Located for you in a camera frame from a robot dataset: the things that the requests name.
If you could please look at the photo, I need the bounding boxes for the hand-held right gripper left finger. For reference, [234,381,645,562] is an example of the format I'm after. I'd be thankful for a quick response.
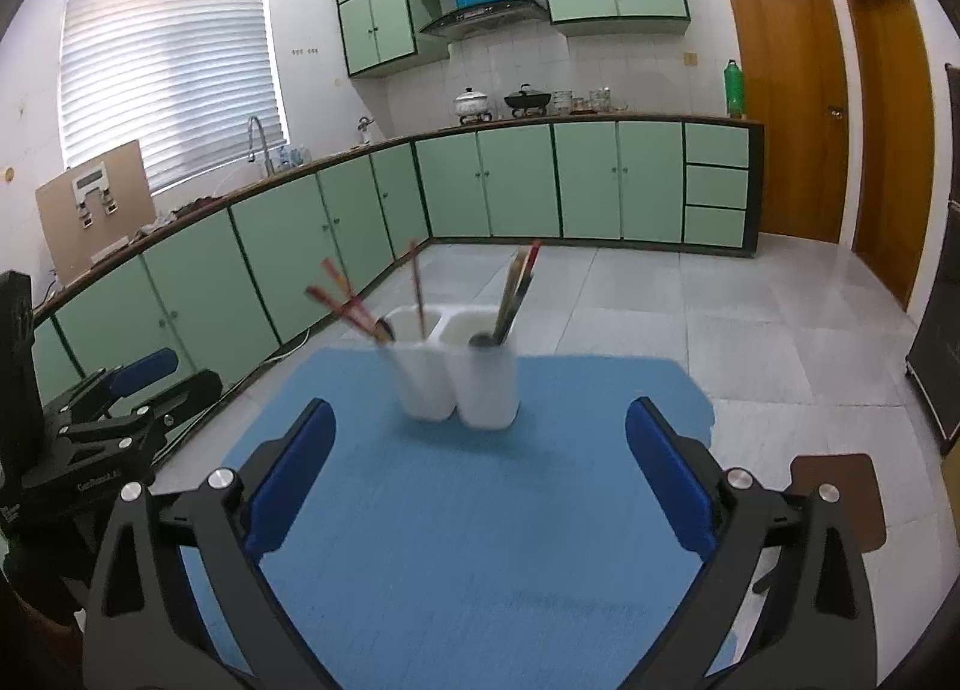
[82,397,338,690]

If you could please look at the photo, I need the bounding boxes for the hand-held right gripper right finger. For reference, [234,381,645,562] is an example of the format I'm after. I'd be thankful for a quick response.
[625,397,878,690]

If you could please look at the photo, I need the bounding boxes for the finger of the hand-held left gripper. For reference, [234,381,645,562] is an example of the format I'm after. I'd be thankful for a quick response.
[133,370,224,437]
[52,349,181,422]

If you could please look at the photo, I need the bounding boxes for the white plastic utensil cup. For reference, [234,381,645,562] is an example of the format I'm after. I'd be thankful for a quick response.
[379,305,456,422]
[441,310,518,430]

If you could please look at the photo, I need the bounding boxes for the wooden chopstick with red end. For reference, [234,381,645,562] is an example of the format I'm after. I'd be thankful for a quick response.
[321,259,368,320]
[304,285,376,340]
[510,240,542,331]
[409,240,427,340]

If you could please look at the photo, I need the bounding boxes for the black chopstick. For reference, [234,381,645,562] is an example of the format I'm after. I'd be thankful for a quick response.
[491,247,530,344]
[499,251,535,344]

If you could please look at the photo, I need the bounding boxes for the cardboard box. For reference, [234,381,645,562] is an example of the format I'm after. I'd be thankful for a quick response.
[36,141,157,284]

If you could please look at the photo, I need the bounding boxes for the blue mat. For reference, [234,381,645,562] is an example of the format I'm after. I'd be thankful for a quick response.
[180,349,713,690]

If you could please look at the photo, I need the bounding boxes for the brown wooden stool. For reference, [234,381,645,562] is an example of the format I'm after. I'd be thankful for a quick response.
[754,454,887,593]

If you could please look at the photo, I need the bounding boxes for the metal sink faucet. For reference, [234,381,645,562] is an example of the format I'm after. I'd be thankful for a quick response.
[247,116,275,177]

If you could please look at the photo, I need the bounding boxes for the white window blind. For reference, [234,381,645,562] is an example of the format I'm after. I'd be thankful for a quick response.
[60,0,290,196]

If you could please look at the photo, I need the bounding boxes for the black glass cabinet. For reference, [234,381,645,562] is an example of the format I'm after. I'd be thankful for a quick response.
[905,64,960,458]

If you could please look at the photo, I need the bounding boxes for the green lower kitchen cabinets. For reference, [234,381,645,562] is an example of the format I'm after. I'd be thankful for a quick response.
[30,116,766,391]

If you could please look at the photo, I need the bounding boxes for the glass jars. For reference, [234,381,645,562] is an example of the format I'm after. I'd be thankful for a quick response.
[553,88,627,115]

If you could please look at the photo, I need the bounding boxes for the green bottle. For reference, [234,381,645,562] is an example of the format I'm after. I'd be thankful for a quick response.
[723,58,747,119]

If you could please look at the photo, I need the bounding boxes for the brown wooden door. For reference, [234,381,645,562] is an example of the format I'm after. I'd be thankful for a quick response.
[718,0,850,245]
[840,0,935,312]

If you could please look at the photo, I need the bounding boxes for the black wok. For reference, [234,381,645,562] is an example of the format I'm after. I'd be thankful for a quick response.
[504,84,552,117]

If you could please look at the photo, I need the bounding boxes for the range hood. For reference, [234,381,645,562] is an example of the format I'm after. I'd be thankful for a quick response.
[418,0,548,37]

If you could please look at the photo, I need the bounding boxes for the white floor cable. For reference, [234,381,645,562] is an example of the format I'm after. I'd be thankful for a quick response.
[262,330,310,365]

